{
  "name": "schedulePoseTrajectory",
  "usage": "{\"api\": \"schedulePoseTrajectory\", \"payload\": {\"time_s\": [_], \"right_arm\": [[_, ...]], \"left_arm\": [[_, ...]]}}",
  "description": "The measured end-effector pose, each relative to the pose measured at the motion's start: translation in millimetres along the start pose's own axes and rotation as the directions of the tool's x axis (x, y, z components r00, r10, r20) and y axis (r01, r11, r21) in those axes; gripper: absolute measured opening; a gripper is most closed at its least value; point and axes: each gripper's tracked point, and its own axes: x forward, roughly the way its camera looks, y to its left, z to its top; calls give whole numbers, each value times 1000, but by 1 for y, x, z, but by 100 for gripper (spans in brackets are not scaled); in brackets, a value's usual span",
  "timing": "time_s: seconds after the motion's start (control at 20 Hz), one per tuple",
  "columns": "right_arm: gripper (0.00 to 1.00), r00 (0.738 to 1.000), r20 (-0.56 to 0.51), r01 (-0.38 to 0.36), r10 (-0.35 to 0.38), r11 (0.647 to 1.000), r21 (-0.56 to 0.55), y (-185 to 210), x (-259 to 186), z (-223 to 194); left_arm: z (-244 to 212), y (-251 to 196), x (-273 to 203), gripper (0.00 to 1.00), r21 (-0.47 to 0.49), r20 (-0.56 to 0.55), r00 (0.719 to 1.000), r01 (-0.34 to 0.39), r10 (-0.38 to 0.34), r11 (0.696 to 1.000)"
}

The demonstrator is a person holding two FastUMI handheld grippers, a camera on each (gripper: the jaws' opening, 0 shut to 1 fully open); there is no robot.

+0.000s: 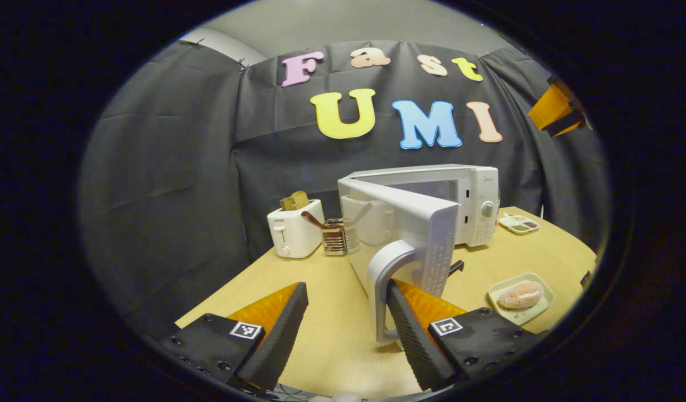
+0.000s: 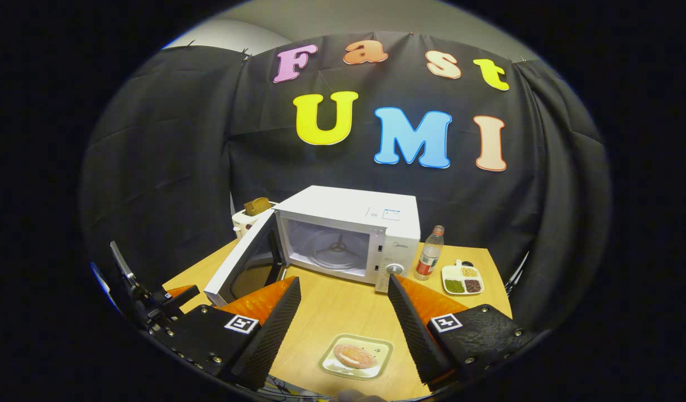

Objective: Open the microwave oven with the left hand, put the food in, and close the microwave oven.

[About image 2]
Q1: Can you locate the clear bottle with red label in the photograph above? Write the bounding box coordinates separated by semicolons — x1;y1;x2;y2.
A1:
414;225;445;281

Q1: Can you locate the white toaster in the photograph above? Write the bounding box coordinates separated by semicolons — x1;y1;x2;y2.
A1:
232;201;277;241

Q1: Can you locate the pale green square plate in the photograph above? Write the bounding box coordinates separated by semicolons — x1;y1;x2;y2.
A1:
318;333;394;380

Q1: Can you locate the breaded pink food patty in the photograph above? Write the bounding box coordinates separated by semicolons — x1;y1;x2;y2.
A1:
334;343;379;369

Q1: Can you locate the white microwave oven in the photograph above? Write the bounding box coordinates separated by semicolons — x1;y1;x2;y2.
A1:
203;185;422;308

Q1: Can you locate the brown bread slice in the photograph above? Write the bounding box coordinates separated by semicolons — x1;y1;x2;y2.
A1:
244;197;273;217

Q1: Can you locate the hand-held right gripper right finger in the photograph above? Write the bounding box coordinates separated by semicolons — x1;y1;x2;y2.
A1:
388;274;545;391

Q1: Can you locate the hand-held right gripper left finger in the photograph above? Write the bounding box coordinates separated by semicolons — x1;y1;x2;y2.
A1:
152;276;302;391

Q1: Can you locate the white divided dish of beans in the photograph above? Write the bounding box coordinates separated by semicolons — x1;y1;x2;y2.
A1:
441;260;485;296

